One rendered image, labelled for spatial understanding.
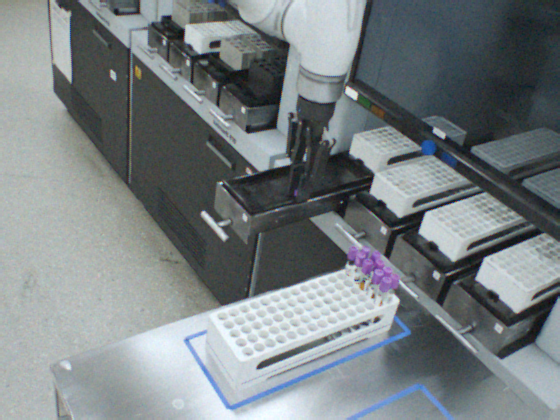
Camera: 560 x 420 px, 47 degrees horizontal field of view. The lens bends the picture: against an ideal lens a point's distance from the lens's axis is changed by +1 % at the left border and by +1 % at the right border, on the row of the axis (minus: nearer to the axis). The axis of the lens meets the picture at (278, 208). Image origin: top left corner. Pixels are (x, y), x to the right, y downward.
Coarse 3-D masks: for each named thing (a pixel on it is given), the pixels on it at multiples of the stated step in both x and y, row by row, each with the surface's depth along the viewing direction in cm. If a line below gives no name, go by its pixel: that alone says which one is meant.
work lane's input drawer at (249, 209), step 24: (288, 168) 144; (336, 168) 148; (360, 168) 148; (216, 192) 137; (240, 192) 132; (264, 192) 136; (312, 192) 136; (336, 192) 140; (240, 216) 131; (264, 216) 129; (288, 216) 134; (312, 216) 139
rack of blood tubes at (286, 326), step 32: (288, 288) 101; (320, 288) 102; (352, 288) 103; (224, 320) 93; (256, 320) 94; (288, 320) 95; (320, 320) 96; (352, 320) 97; (384, 320) 103; (224, 352) 91; (256, 352) 89; (288, 352) 97; (320, 352) 97
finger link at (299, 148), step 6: (300, 120) 125; (300, 126) 126; (300, 132) 126; (300, 138) 128; (300, 144) 129; (294, 150) 130; (300, 150) 130; (294, 156) 131; (300, 156) 132; (294, 162) 132; (300, 162) 133
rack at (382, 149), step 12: (372, 132) 153; (384, 132) 153; (396, 132) 155; (360, 144) 148; (372, 144) 149; (384, 144) 148; (396, 144) 150; (408, 144) 150; (360, 156) 149; (372, 156) 146; (384, 156) 145; (396, 156) 156; (408, 156) 157; (420, 156) 154; (432, 156) 156; (372, 168) 147; (384, 168) 147
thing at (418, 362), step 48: (144, 336) 96; (192, 336) 98; (384, 336) 104; (432, 336) 106; (96, 384) 88; (144, 384) 89; (192, 384) 91; (288, 384) 93; (336, 384) 95; (384, 384) 96; (432, 384) 97; (480, 384) 99
